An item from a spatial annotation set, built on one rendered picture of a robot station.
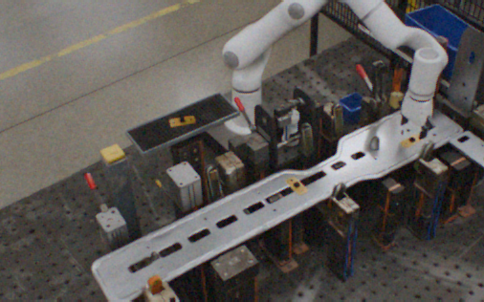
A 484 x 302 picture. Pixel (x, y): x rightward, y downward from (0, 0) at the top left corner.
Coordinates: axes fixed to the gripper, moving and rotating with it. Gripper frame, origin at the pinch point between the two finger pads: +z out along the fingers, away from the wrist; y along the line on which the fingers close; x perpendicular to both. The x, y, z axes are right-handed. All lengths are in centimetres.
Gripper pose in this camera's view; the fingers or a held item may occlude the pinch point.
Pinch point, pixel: (413, 129)
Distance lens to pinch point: 235.8
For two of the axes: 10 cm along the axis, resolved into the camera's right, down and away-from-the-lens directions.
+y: 5.4, 5.7, -6.2
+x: 8.4, -3.9, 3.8
